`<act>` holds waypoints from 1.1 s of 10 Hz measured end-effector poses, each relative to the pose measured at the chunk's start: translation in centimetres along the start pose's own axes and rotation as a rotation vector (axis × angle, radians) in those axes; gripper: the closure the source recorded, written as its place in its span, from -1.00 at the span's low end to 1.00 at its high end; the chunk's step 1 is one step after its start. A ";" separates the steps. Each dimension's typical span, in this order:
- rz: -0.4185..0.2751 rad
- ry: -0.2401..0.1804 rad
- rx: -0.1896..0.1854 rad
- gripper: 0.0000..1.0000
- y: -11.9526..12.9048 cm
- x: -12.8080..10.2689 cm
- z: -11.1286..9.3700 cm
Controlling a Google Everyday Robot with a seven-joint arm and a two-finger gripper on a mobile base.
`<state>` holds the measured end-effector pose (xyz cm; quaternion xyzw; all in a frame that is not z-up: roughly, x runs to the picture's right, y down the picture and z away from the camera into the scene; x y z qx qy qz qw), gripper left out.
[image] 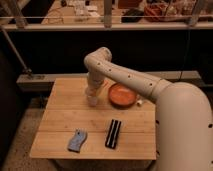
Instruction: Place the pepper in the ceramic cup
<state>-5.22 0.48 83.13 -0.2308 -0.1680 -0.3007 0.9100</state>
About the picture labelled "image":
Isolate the grey metal railing frame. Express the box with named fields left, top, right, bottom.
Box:
left=0, top=0, right=213, bottom=31

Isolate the black striped rectangular block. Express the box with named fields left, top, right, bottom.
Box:
left=105, top=120, right=121, bottom=149

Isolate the orange ceramic bowl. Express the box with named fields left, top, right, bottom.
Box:
left=108, top=83, right=137, bottom=108

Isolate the red basket on shelf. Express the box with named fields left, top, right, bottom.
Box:
left=144, top=3, right=171, bottom=22

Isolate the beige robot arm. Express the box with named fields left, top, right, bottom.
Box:
left=84, top=47, right=213, bottom=171

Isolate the black bag on shelf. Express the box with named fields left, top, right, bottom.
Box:
left=121, top=8, right=144, bottom=23

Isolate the diagonal metal pole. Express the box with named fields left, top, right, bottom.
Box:
left=0, top=26, right=33, bottom=78

